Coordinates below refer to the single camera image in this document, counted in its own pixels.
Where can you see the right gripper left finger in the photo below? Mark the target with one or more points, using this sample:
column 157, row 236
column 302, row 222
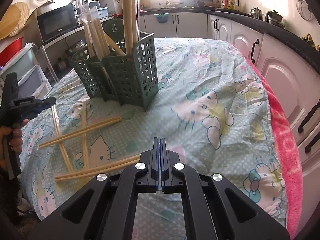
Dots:
column 105, row 207

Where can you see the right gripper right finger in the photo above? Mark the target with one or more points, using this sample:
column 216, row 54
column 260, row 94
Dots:
column 213, row 207

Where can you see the chopsticks pair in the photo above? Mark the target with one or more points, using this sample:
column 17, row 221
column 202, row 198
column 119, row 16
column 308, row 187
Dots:
column 85, row 130
column 84, row 10

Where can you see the chopsticks compartment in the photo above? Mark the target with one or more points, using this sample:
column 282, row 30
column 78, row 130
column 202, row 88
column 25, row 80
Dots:
column 131, row 12

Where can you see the person left hand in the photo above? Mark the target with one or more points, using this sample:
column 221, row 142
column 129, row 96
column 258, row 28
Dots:
column 16, row 143

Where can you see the plastic drawer unit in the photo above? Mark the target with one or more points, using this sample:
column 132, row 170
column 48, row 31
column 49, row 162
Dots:
column 30, row 76

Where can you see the red plastic basin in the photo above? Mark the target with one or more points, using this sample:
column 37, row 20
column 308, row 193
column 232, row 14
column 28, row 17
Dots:
column 10, row 51

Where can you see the round bamboo tray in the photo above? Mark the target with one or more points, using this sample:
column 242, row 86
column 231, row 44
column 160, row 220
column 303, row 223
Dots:
column 14, row 19

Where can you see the black microwave oven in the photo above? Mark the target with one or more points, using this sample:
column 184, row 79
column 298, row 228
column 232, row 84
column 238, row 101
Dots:
column 55, row 23

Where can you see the stainless steel pots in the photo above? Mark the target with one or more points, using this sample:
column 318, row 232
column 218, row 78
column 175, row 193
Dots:
column 75, row 47

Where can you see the pink towel under cloth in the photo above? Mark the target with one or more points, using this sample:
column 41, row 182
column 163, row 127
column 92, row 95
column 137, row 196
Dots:
column 287, row 155

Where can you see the hello kitty tablecloth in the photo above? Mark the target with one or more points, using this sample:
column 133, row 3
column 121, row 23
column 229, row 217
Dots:
column 211, row 108

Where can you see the green plastic utensil basket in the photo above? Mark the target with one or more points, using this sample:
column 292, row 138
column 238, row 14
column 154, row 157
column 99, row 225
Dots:
column 126, row 79

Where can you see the blue plastic crate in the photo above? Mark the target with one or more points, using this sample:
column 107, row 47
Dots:
column 103, row 12

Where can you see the steel kettle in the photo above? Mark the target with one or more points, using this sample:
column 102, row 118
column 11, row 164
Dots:
column 257, row 13

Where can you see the hanging strainer ladle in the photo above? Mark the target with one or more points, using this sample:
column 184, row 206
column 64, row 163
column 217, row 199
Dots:
column 303, row 10

